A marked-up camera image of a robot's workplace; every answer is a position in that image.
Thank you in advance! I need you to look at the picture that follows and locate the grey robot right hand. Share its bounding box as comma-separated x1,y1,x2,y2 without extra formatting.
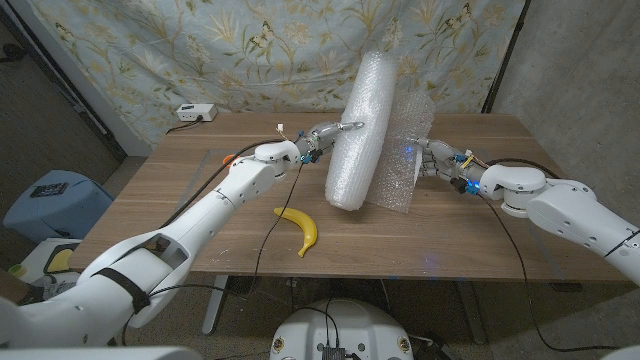
412,137,489,196

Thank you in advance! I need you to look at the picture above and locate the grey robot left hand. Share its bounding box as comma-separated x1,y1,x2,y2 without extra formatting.
294,120,366,165

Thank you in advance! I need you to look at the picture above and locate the clear bubble wrap roll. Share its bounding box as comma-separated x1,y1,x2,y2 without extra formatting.
324,49,436,215

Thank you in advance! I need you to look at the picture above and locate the yellow toy banana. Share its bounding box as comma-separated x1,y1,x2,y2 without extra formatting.
273,206,319,259

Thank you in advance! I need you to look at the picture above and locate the white power strip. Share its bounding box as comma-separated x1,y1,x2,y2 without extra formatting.
175,103,219,123

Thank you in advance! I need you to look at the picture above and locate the black backdrop stand pole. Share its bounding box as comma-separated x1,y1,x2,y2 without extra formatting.
480,0,532,114

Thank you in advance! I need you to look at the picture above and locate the floral print backdrop cloth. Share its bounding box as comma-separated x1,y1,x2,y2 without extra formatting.
29,0,526,146

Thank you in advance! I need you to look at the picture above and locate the grey metal table leg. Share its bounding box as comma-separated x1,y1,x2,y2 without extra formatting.
457,279,487,345
202,274,231,335

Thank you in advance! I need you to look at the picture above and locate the white robot torso base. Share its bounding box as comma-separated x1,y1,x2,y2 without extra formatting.
268,298,415,360

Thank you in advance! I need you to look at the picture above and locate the blue plastic container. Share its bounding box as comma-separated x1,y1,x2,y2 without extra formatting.
2,169,115,245

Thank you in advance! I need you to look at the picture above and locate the white box with yellow patch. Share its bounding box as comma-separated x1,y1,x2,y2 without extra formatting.
19,237,84,281

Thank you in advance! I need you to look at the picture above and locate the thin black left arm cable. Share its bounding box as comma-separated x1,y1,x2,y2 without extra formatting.
122,162,306,346

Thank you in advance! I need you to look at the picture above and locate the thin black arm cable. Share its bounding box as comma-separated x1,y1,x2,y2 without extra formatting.
122,162,306,346
477,192,621,354

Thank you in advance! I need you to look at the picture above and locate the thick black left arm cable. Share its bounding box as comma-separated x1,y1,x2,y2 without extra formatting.
159,139,281,229

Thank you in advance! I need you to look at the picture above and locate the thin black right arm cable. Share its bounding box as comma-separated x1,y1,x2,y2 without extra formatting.
477,192,621,354

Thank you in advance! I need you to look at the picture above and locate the black power strip cable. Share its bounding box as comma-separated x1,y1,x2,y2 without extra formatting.
165,115,205,135

